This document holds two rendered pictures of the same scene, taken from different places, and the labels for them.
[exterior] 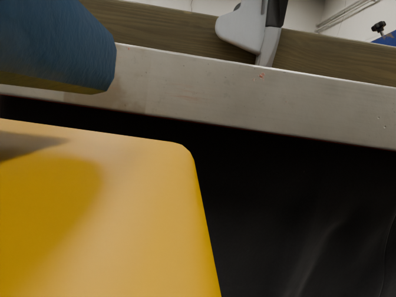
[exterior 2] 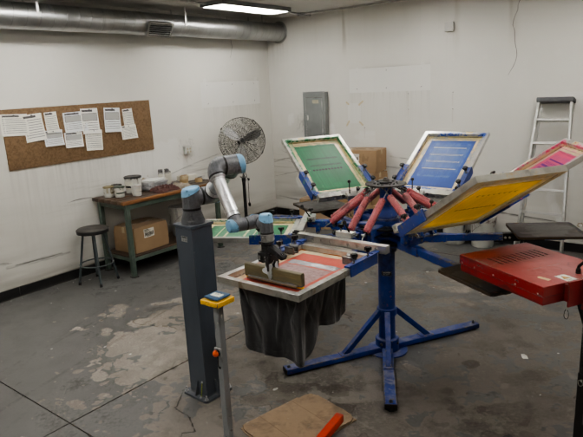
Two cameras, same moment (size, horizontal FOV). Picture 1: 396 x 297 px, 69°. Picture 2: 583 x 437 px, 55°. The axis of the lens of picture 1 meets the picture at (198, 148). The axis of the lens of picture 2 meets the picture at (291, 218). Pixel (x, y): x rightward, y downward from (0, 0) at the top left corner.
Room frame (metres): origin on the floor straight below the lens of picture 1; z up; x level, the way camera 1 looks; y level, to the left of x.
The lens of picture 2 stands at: (-1.77, -2.13, 2.03)
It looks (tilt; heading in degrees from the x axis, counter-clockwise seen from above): 13 degrees down; 43
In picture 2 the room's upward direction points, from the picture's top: 3 degrees counter-clockwise
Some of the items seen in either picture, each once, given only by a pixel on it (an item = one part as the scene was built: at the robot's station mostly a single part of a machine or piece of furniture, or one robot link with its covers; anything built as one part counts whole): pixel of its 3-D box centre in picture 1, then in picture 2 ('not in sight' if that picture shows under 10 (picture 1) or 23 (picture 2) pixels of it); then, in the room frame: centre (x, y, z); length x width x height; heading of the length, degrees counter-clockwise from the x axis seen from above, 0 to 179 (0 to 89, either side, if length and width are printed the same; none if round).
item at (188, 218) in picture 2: not in sight; (192, 214); (0.37, 0.70, 1.25); 0.15 x 0.15 x 0.10
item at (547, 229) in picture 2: not in sight; (481, 235); (1.99, -0.50, 0.91); 1.34 x 0.40 x 0.08; 124
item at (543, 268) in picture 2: not in sight; (535, 271); (1.00, -1.22, 1.06); 0.61 x 0.46 x 0.12; 64
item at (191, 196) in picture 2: not in sight; (192, 197); (0.38, 0.70, 1.37); 0.13 x 0.12 x 0.14; 165
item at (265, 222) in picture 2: not in sight; (265, 223); (0.31, -0.02, 1.30); 0.09 x 0.08 x 0.11; 75
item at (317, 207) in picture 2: not in sight; (343, 218); (1.91, 0.66, 0.91); 1.34 x 0.40 x 0.08; 64
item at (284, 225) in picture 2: not in sight; (264, 218); (1.11, 0.81, 1.05); 1.08 x 0.61 x 0.23; 124
